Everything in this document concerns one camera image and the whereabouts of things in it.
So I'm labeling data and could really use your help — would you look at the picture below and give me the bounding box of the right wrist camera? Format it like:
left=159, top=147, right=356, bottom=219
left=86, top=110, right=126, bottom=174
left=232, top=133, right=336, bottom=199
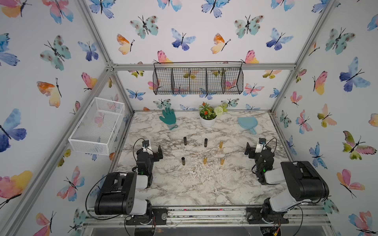
left=255, top=138, right=266, bottom=153

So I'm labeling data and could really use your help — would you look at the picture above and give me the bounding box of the green rubber glove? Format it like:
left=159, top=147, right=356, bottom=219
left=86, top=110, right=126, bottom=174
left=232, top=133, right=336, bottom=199
left=159, top=108, right=178, bottom=130

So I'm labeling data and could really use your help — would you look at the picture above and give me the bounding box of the black wire wall basket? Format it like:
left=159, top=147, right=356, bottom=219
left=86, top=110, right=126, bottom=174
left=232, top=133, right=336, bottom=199
left=149, top=62, right=244, bottom=95

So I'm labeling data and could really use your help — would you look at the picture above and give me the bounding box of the light blue hand mirror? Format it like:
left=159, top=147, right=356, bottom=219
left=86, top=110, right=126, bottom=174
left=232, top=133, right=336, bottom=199
left=238, top=117, right=258, bottom=135

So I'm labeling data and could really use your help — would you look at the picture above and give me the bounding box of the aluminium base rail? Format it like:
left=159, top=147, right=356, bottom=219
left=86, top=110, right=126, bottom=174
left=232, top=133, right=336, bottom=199
left=82, top=206, right=333, bottom=228

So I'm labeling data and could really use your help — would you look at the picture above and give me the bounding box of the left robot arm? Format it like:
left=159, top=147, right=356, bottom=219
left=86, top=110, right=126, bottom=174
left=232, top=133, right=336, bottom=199
left=94, top=146, right=168, bottom=226

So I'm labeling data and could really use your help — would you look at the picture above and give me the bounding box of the white potted artificial plant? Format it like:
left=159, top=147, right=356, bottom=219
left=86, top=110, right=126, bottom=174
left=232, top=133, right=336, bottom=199
left=199, top=102, right=228, bottom=128

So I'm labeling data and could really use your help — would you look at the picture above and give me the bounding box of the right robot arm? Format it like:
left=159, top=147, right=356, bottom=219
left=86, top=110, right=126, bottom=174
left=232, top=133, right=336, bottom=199
left=245, top=143, right=329, bottom=224

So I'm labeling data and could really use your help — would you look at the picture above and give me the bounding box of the white mesh wall basket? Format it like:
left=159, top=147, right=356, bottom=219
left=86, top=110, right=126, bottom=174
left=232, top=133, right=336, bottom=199
left=69, top=97, right=125, bottom=155

